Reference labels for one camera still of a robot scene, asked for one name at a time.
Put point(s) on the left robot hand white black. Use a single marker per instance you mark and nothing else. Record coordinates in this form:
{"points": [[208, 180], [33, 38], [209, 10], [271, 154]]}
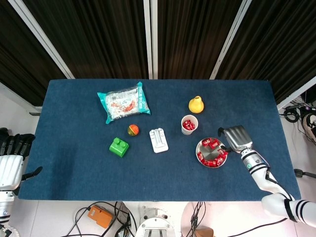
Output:
{"points": [[10, 170]]}

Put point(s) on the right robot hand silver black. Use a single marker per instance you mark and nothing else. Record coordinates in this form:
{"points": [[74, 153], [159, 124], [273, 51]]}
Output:
{"points": [[238, 138]]}

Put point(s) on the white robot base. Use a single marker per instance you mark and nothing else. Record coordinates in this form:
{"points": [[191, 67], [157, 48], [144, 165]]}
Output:
{"points": [[155, 224]]}

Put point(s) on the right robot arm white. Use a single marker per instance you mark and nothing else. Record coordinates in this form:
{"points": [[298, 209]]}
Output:
{"points": [[269, 182]]}

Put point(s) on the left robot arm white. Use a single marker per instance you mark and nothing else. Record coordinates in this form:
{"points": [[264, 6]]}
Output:
{"points": [[5, 205]]}

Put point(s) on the silver metal plate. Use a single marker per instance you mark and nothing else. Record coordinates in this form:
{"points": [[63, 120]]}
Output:
{"points": [[209, 154]]}

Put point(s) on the white paper cup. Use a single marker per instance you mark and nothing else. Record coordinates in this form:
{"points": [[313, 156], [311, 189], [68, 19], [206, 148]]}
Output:
{"points": [[185, 132]]}

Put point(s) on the yellow pear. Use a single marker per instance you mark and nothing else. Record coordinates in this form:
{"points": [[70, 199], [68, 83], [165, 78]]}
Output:
{"points": [[196, 106]]}

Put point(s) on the black stand foot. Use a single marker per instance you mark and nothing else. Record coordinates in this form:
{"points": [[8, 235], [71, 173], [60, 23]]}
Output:
{"points": [[298, 172]]}

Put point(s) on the beige and black gear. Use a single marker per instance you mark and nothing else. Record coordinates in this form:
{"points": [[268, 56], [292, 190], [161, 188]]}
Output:
{"points": [[309, 123]]}

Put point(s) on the white phone stand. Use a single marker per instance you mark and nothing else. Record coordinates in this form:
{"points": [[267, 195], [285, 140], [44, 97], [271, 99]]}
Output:
{"points": [[159, 145]]}

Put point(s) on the white round disc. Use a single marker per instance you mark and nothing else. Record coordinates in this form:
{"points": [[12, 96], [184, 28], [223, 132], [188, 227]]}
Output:
{"points": [[208, 214]]}

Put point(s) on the blue table cloth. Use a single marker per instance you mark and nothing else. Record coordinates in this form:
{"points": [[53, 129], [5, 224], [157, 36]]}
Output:
{"points": [[158, 172]]}

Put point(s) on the brown object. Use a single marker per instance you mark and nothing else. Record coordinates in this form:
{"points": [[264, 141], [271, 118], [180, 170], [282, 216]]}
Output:
{"points": [[205, 233]]}

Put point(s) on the orange box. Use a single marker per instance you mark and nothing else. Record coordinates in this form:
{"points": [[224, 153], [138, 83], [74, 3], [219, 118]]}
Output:
{"points": [[100, 216]]}

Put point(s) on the dark curtain panel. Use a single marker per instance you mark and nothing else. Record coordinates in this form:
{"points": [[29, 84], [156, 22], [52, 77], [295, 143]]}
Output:
{"points": [[284, 44], [19, 61], [98, 37], [192, 37]]}

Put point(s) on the orange green ball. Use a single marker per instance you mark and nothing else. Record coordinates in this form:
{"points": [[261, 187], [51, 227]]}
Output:
{"points": [[133, 130]]}

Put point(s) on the green building block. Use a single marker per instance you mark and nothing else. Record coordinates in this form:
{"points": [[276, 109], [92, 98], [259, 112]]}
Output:
{"points": [[119, 149]]}

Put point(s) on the teal snack bag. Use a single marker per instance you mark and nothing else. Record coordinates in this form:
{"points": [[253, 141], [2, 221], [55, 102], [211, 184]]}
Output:
{"points": [[123, 103]]}

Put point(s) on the grey floor bracket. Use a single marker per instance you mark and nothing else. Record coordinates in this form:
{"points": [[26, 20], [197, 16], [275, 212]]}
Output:
{"points": [[34, 113]]}

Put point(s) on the white frame beam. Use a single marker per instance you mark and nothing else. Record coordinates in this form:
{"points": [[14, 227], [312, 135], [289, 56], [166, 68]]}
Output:
{"points": [[296, 95], [17, 96]]}

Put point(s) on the white frame post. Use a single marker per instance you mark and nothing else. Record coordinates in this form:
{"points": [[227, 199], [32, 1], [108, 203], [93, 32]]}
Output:
{"points": [[154, 49], [230, 37], [148, 37], [39, 34]]}

